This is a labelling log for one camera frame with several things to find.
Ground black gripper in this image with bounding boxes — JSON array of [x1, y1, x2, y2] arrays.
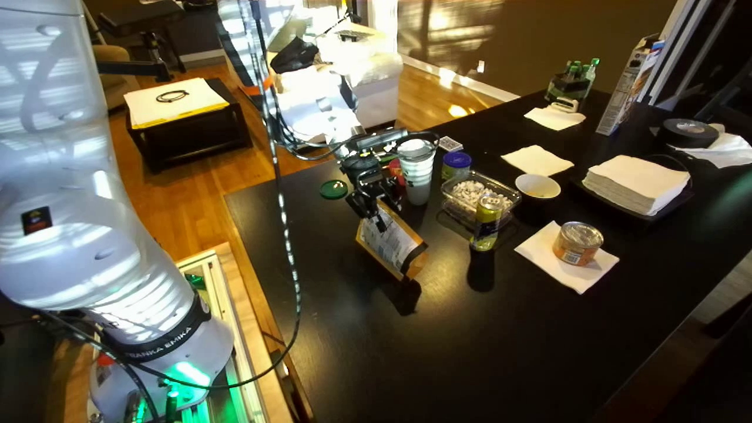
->
[[336, 143, 400, 236]]

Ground white orange snack packet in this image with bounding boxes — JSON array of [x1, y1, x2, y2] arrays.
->
[[353, 198, 430, 283]]

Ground white plastic cup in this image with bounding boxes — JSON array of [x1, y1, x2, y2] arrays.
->
[[397, 136, 437, 209]]

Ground green round lid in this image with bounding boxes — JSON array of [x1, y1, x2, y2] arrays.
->
[[318, 178, 350, 203]]

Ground red bowl with snacks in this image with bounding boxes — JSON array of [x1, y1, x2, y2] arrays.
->
[[385, 160, 411, 192]]

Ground small jar with blue lid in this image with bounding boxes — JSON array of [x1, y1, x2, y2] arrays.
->
[[440, 151, 474, 189]]

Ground clear plastic food container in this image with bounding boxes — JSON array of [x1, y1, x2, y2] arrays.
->
[[437, 169, 525, 238]]

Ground small white card box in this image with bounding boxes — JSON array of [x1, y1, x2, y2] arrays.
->
[[433, 135, 465, 155]]

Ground dark bottle with yellow liquid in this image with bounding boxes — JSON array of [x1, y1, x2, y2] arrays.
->
[[465, 190, 502, 293]]

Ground small white bowl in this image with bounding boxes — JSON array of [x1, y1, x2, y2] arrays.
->
[[512, 171, 565, 203]]

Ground white paper napkin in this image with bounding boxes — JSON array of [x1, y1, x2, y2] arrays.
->
[[501, 143, 576, 178], [512, 219, 620, 296], [522, 101, 588, 135]]

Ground black box with white top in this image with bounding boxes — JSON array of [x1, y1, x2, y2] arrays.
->
[[124, 77, 253, 175]]

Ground tin can with orange label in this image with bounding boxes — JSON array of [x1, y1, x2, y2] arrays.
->
[[551, 219, 606, 269]]

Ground white bag with black print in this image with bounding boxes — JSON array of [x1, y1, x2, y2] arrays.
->
[[123, 75, 233, 132]]

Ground green toy figures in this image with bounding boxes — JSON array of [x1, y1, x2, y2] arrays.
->
[[545, 54, 605, 103]]

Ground stack of white napkins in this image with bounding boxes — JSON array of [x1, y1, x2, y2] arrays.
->
[[581, 153, 693, 219]]

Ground orange cereal box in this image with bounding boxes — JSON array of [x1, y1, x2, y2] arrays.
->
[[595, 34, 666, 138]]

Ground olive armchair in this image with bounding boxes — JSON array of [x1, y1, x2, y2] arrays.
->
[[92, 43, 136, 112]]

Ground black round object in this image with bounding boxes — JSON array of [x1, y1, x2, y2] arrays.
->
[[655, 116, 719, 151]]

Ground white cloth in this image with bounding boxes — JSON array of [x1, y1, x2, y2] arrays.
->
[[689, 122, 752, 171]]

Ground grey step ladder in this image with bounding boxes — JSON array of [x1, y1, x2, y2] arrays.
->
[[648, 0, 752, 119]]

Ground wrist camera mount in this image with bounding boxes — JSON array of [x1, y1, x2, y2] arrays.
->
[[333, 126, 413, 162]]

